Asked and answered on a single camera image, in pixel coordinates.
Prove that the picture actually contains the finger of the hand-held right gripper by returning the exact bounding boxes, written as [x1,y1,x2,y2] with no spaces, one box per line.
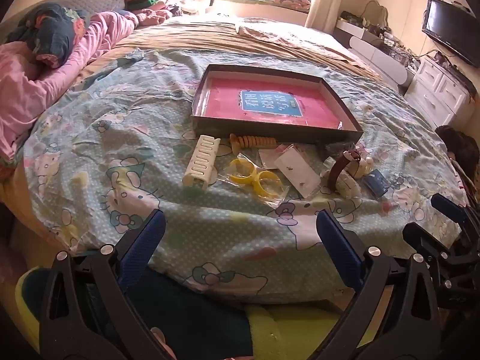
[430,193,480,233]
[402,222,456,267]

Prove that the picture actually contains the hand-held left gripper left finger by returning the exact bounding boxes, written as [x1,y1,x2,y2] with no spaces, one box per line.
[39,209,177,360]

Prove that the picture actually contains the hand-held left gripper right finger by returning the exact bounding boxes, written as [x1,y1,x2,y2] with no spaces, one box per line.
[307,209,440,360]

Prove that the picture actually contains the small blue box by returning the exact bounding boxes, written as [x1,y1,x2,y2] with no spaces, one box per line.
[362,169,391,197]

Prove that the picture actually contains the brown strap watch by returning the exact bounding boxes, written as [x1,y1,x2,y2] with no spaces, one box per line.
[327,150,362,192]

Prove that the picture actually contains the white earring card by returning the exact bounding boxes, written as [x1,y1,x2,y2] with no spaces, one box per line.
[273,146,322,199]

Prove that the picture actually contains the cream hair claw clip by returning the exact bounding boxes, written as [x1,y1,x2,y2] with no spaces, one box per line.
[182,134,220,192]

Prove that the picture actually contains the clear plastic bangle bag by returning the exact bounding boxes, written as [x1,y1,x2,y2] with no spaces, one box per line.
[219,154,289,205]

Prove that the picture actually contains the yellow bangle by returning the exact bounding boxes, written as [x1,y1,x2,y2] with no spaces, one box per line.
[256,170,283,196]
[229,158,257,185]

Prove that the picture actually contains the dark cardboard box pink bottom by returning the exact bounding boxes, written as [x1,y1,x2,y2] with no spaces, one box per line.
[190,64,364,145]

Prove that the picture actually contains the dark fuzzy bundle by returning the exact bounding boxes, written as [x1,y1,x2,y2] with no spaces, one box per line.
[435,125,477,203]

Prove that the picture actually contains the pearl hair clip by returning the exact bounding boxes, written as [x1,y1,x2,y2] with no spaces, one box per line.
[335,155,374,200]

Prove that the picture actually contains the person's dark teal pants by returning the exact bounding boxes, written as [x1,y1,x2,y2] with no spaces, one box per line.
[22,266,259,360]

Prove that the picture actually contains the small clear plastic bag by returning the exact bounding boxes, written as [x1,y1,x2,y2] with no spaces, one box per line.
[320,155,340,179]

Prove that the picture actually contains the white drawer cabinet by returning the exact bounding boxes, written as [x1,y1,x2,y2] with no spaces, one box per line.
[404,55,475,130]

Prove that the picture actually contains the black set-top box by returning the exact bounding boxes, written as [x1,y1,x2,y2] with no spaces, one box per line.
[440,62,477,94]

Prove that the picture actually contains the orange beaded hair clip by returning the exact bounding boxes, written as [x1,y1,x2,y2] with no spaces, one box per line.
[229,133,278,155]

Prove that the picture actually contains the white grey dressing table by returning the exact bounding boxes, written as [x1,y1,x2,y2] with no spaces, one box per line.
[335,19,407,85]

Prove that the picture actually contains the dresser clutter of small items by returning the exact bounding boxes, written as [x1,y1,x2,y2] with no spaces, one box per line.
[337,11,417,64]

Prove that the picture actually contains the black flat television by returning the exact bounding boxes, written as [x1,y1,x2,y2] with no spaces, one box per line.
[422,0,480,68]

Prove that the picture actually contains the pink quilt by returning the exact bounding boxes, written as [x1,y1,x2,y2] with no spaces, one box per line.
[0,9,139,166]

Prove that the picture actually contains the wavy edged mirror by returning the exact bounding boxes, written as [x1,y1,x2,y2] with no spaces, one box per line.
[362,0,389,29]

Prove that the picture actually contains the tan bedsheet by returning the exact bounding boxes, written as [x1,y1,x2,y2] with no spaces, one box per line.
[86,17,398,91]

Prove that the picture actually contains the pale floral cloth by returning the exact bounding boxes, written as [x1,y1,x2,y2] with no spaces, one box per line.
[236,20,338,46]

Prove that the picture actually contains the dark floral pillow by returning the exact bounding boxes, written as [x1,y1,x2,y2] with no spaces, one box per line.
[11,3,91,69]

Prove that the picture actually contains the pile of clothes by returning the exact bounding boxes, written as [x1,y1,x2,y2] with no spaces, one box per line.
[124,0,211,27]

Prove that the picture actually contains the window seat ledge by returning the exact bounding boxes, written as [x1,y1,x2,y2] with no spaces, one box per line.
[210,0,312,27]

